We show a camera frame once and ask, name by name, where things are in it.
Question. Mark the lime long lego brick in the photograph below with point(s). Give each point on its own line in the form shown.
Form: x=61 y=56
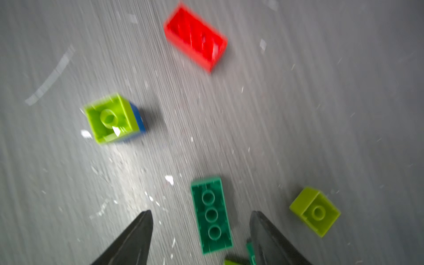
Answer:
x=228 y=262

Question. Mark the dark green long lego brick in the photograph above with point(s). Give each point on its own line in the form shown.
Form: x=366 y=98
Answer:
x=211 y=215

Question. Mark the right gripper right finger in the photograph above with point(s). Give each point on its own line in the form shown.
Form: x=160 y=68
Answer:
x=270 y=246

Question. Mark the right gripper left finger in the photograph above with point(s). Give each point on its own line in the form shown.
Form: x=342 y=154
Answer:
x=132 y=246

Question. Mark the lime square lego brick centre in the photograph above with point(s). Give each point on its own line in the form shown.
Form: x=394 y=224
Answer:
x=315 y=210

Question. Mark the red lego brick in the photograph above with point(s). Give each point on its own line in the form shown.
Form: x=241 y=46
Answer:
x=194 y=37

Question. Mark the blue lego brick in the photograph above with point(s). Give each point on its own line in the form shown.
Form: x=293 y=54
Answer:
x=141 y=126

